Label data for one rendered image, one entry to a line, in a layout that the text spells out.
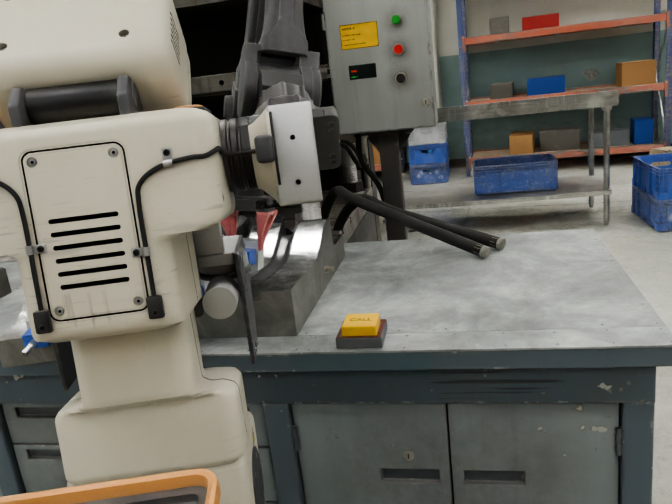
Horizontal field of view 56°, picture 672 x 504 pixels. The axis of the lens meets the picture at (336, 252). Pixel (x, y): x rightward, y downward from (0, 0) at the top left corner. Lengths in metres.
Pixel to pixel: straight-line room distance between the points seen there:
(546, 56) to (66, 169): 7.26
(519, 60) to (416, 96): 5.87
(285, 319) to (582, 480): 0.60
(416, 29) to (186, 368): 1.36
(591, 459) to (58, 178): 0.98
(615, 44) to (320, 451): 6.94
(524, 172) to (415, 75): 3.05
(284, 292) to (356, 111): 0.91
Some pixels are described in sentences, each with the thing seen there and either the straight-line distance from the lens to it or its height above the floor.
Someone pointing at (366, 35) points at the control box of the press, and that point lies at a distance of 1.92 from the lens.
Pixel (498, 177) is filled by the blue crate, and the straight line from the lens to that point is 4.88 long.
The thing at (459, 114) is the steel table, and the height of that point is 0.88.
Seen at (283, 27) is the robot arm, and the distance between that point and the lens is 0.88.
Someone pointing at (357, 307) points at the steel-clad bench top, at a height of 0.80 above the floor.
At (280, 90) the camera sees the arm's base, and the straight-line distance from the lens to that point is 0.79.
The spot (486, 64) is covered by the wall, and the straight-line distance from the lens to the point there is 7.75.
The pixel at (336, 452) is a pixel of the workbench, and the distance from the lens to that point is 1.27.
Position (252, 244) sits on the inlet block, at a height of 0.97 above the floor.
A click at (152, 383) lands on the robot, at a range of 0.78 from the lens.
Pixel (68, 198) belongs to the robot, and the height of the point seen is 1.16.
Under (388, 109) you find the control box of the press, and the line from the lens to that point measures 1.92.
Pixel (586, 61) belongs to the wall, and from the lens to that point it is 7.79.
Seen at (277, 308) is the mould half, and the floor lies 0.86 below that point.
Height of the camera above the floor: 1.25
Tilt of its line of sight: 16 degrees down
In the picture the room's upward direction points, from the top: 7 degrees counter-clockwise
